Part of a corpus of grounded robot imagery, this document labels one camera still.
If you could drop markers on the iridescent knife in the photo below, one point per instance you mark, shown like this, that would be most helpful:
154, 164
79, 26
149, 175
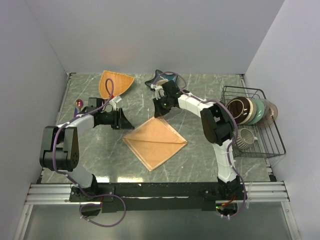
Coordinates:
75, 112

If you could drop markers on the brown bowl in rack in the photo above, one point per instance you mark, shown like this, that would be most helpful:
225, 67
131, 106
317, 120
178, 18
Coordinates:
241, 108

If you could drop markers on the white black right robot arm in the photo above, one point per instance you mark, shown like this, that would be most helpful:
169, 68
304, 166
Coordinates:
218, 128

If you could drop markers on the blue star-shaped dish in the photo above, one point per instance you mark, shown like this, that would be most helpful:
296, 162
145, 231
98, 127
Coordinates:
160, 78

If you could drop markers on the ribbed grey cup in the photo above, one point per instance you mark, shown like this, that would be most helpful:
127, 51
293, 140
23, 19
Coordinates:
245, 139

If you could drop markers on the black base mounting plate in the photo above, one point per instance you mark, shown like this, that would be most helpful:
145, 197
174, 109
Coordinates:
147, 196

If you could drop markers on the green plate in rack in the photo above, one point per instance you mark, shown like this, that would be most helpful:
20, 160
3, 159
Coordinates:
260, 111

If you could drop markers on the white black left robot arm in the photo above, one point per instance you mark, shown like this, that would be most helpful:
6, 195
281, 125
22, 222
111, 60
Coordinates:
59, 150

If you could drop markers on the orange woven shield tray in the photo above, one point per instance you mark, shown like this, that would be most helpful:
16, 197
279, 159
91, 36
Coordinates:
121, 83

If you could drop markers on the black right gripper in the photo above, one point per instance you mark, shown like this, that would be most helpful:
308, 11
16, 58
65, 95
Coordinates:
158, 111

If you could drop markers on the peach satin napkin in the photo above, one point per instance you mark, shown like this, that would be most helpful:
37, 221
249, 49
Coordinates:
154, 142

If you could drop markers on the aluminium frame rail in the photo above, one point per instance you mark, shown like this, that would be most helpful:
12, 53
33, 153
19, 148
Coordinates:
257, 192

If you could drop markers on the black wire dish rack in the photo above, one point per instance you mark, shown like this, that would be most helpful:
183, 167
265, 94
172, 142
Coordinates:
269, 142

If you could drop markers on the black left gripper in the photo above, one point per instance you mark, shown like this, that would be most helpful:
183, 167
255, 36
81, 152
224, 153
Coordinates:
120, 121

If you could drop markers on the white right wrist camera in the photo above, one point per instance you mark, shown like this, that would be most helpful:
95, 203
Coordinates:
159, 91

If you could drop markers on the iridescent spoon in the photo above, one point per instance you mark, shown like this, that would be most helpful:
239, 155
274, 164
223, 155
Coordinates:
79, 104

